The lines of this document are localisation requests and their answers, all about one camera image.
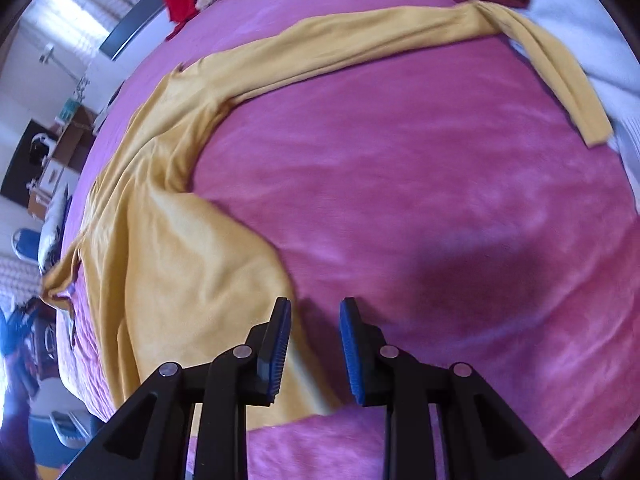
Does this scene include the yellow knit sweater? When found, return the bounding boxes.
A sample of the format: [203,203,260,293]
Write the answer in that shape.
[42,0,613,404]

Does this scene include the blue chair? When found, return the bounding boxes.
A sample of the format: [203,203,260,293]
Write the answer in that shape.
[11,228,40,264]

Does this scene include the white drawer cabinet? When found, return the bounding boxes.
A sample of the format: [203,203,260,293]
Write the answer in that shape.
[27,159,80,221]

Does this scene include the black monitor screen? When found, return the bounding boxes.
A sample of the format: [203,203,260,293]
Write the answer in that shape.
[1,120,58,208]

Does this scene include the wooden desk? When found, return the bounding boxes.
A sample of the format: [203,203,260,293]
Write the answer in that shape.
[52,105,96,172]

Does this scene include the white sheet at bedside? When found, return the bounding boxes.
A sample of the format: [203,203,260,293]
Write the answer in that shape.
[523,0,640,190]

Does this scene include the grey headboard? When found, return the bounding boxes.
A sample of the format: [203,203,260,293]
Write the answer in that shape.
[100,0,166,61]

